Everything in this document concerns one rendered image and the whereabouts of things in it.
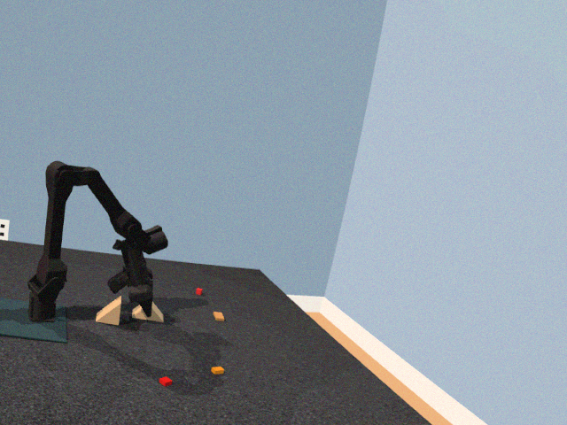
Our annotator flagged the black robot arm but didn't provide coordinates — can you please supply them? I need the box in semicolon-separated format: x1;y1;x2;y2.
27;161;168;322

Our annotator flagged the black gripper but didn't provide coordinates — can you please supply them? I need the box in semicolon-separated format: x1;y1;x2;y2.
125;259;153;317

